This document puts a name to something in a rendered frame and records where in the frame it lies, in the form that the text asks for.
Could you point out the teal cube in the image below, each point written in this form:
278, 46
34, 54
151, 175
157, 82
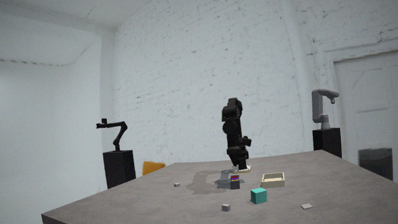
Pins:
258, 195

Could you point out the cream shallow tray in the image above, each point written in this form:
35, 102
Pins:
273, 180

